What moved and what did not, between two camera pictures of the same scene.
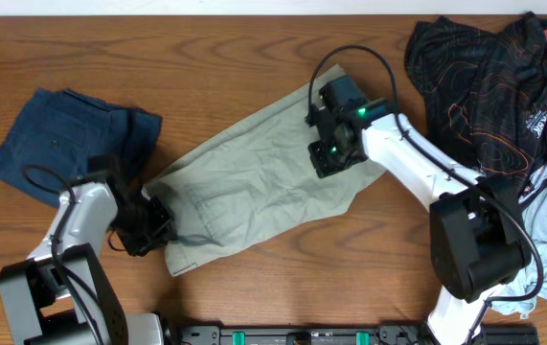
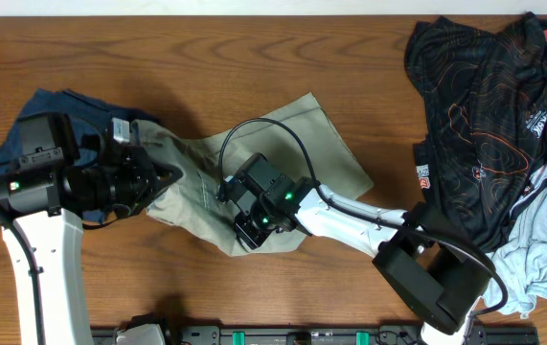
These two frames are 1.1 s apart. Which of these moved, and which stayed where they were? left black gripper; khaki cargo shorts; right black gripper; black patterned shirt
Moved: left black gripper; right black gripper; khaki cargo shorts
Stayed: black patterned shirt
